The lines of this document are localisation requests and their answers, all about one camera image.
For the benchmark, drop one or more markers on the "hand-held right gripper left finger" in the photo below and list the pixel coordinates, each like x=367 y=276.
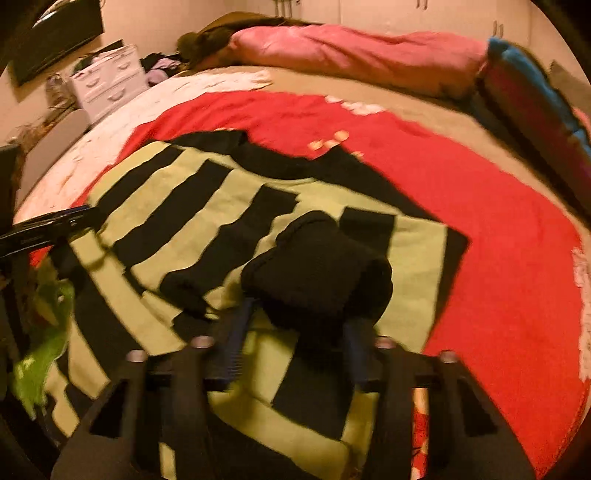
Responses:
x=231 y=344

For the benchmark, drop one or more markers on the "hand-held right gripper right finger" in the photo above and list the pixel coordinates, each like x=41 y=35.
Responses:
x=356 y=355

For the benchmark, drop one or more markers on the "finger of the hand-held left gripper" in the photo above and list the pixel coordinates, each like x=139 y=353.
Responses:
x=51 y=226

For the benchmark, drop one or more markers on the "green black striped sweater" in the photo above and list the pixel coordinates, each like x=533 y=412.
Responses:
x=194 y=184

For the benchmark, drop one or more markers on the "person's left forearm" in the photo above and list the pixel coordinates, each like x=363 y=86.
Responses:
x=44 y=360

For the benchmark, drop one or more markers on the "dark clothes pile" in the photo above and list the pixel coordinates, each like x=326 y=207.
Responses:
x=159 y=67

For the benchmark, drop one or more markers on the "dried plant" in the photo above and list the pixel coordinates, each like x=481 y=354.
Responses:
x=53 y=99

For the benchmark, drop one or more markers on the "white drawer unit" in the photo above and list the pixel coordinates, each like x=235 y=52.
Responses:
x=111 y=81

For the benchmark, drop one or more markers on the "red floral blanket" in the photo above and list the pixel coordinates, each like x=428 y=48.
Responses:
x=485 y=230

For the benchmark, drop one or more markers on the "brown plush cloth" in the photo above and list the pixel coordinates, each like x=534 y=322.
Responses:
x=207 y=41

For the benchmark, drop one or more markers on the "beige bed sheet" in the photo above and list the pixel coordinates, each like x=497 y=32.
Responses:
x=415 y=108

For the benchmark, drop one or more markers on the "pink pillow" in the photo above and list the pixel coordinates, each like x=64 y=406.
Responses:
x=360 y=55

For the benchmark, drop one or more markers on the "colourful striped pillow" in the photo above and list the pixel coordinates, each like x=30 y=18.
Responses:
x=531 y=92

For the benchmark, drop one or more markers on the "cream wardrobe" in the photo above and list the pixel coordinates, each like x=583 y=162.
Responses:
x=392 y=14

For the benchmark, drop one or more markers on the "black wall television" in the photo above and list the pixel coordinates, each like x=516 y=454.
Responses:
x=55 y=32

